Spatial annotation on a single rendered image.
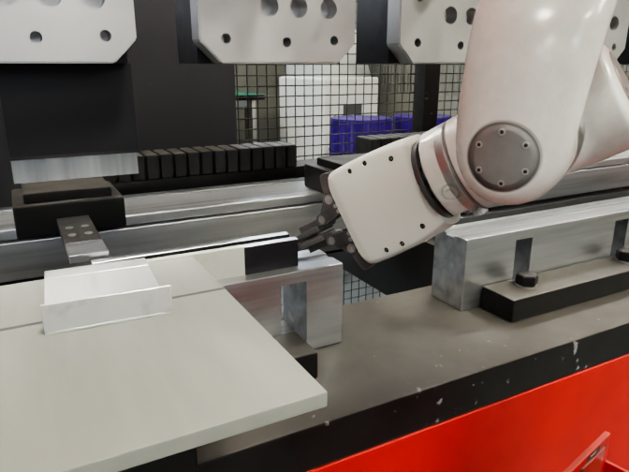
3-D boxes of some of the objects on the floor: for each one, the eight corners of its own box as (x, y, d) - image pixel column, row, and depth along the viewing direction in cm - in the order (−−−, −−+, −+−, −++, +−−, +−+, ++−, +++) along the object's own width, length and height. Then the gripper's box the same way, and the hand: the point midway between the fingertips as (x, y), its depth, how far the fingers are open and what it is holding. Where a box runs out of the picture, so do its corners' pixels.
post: (404, 439, 183) (447, -323, 125) (396, 431, 188) (432, -310, 129) (417, 435, 186) (464, -317, 127) (408, 426, 190) (449, -303, 131)
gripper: (395, 99, 47) (250, 185, 58) (470, 260, 47) (311, 317, 58) (428, 95, 53) (291, 174, 64) (494, 238, 53) (346, 293, 64)
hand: (314, 236), depth 60 cm, fingers closed, pressing on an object
